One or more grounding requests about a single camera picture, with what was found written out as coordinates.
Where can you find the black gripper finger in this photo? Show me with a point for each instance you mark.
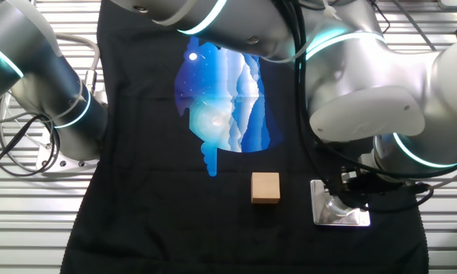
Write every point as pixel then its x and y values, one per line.
pixel 346 177

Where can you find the light wooden cube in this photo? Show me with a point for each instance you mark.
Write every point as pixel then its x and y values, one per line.
pixel 265 188

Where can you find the black cloth with blue print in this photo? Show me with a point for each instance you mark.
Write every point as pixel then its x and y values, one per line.
pixel 137 209

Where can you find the silver digital scale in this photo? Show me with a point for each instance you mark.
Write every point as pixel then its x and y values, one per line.
pixel 320 220

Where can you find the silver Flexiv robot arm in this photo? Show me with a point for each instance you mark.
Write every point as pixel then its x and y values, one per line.
pixel 365 76

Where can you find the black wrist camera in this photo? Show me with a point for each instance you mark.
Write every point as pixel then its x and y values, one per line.
pixel 384 184

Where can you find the clear glass jar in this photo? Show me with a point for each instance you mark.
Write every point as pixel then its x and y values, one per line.
pixel 333 207

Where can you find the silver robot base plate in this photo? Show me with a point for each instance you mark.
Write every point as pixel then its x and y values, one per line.
pixel 66 164

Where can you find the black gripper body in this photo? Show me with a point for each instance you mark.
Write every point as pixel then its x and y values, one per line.
pixel 365 173

